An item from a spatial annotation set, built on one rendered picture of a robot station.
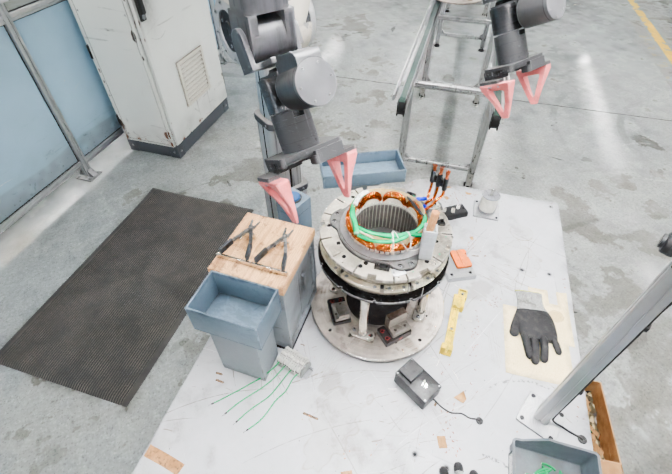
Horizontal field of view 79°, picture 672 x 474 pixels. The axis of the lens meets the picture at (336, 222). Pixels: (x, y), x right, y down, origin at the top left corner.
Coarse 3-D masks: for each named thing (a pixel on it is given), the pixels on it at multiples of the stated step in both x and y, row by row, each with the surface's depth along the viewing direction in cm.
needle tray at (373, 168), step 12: (360, 156) 126; (372, 156) 127; (384, 156) 128; (396, 156) 128; (324, 168) 126; (360, 168) 126; (372, 168) 126; (384, 168) 126; (396, 168) 126; (324, 180) 118; (360, 180) 120; (372, 180) 120; (384, 180) 121; (396, 180) 121
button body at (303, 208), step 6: (300, 192) 117; (306, 198) 115; (300, 204) 113; (306, 204) 116; (282, 210) 116; (300, 210) 114; (306, 210) 117; (282, 216) 118; (288, 216) 116; (300, 216) 116; (306, 216) 119; (300, 222) 117; (306, 222) 120
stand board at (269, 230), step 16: (240, 224) 103; (272, 224) 103; (288, 224) 103; (240, 240) 99; (256, 240) 99; (272, 240) 99; (288, 240) 99; (304, 240) 99; (240, 256) 96; (272, 256) 96; (288, 256) 96; (224, 272) 92; (240, 272) 92; (256, 272) 92; (288, 272) 92
